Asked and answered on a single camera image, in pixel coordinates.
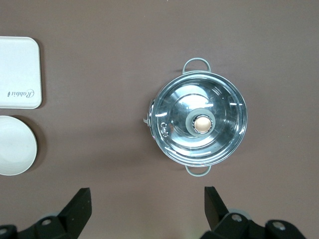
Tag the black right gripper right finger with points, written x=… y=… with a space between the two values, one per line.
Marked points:
x=219 y=219

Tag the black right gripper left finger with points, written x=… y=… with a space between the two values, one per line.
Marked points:
x=74 y=214

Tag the round cream plate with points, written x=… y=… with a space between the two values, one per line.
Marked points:
x=15 y=147

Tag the cream rabbit print tray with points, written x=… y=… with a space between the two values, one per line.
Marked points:
x=17 y=72

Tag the glass pot lid copper knob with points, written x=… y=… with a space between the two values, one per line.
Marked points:
x=219 y=139

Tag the brown table cover mat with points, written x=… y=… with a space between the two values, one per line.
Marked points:
x=99 y=124

